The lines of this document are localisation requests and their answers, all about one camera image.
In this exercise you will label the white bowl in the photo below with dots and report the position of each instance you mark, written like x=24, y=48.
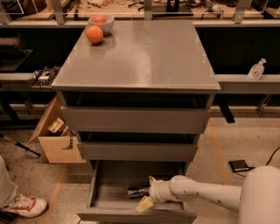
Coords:
x=107, y=27

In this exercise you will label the clear sanitizer bottle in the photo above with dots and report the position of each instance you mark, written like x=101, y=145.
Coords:
x=256, y=71

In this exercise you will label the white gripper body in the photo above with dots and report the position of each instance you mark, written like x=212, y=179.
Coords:
x=156, y=190

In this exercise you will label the snack package in box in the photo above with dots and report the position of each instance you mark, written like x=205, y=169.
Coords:
x=56, y=125

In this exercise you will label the grey drawer cabinet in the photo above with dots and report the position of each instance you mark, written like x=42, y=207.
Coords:
x=139, y=65

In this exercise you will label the orange fruit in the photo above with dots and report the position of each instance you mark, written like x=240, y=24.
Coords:
x=94, y=34

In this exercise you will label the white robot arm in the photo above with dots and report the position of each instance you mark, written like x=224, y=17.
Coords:
x=257, y=200

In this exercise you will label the black stick on floor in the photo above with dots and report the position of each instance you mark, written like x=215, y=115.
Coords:
x=18, y=144

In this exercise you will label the grey bottom drawer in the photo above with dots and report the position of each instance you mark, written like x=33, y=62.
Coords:
x=110, y=203

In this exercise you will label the grey top drawer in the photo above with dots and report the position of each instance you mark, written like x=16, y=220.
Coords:
x=136, y=120

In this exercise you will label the long grey workbench shelf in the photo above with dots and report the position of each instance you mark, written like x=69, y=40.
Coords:
x=229, y=83

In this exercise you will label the red fruit in bowl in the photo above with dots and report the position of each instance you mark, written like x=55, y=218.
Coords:
x=98, y=19

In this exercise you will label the black foot pedal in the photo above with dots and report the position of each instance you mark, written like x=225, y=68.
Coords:
x=238, y=165

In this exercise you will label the light trouser leg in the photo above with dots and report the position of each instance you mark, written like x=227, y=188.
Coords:
x=8, y=189

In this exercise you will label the patterned notebook on shelf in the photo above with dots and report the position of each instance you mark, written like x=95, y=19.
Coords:
x=45, y=77

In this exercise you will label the blue silver redbull can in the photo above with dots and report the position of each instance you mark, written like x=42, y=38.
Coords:
x=138, y=191

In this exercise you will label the white red sneaker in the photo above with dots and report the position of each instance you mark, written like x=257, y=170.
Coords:
x=26, y=206

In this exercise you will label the open cardboard box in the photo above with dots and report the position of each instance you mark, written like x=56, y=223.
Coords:
x=57, y=148

